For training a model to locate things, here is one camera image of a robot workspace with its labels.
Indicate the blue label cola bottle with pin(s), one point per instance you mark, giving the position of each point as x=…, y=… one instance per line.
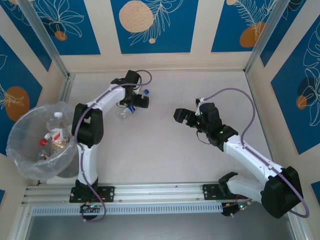
x=123, y=114

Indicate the small red label water bottle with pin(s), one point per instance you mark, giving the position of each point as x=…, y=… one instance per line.
x=56, y=133

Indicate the red gold label tea bottle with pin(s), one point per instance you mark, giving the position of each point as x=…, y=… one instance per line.
x=60, y=145

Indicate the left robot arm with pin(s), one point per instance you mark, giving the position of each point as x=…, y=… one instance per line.
x=87, y=130

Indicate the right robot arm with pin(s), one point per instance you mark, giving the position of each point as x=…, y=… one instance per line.
x=280, y=192

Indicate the clear plastic bin with bag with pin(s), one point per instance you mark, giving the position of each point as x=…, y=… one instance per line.
x=27, y=120

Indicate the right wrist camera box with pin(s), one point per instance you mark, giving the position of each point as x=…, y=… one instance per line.
x=199, y=100

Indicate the aluminium table side rail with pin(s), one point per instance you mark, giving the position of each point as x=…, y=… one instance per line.
x=67, y=90

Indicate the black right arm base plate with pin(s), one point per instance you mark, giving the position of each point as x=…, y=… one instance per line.
x=210, y=191

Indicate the aluminium mounting rail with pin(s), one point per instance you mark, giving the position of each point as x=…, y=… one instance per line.
x=155, y=192

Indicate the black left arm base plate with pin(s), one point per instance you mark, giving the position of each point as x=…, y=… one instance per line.
x=107, y=193

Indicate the aluminium frame post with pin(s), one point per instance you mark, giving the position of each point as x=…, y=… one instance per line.
x=270, y=32
x=42, y=37

